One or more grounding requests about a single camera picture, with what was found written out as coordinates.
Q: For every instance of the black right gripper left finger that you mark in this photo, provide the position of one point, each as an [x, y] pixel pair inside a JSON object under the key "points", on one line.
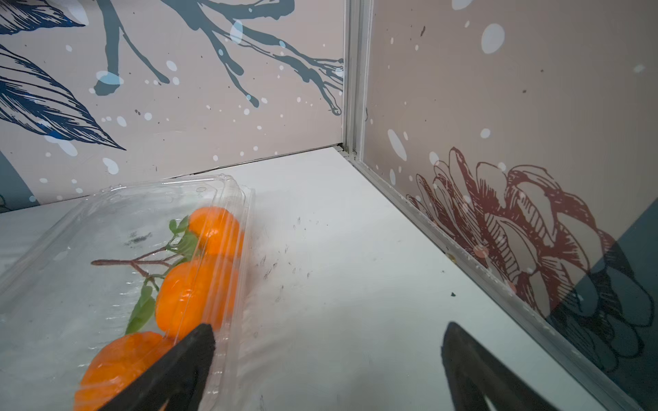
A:
{"points": [[176, 381]]}

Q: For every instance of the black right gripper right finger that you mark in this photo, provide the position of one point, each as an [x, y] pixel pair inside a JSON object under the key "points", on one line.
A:
{"points": [[478, 380]]}

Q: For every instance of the clear clamshell three oranges branch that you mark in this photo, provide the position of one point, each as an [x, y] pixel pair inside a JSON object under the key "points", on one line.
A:
{"points": [[94, 277]]}

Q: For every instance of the orange on branch near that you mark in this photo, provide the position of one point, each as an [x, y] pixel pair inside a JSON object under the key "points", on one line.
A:
{"points": [[117, 366]]}

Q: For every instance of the orange on branch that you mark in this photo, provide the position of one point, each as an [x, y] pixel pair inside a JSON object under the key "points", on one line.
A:
{"points": [[218, 231], [201, 291], [117, 366]]}

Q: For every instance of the orange on branch middle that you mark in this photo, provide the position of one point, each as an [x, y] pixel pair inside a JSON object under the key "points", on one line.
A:
{"points": [[201, 291]]}

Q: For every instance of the orange on branch far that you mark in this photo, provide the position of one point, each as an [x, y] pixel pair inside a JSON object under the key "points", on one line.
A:
{"points": [[218, 231]]}

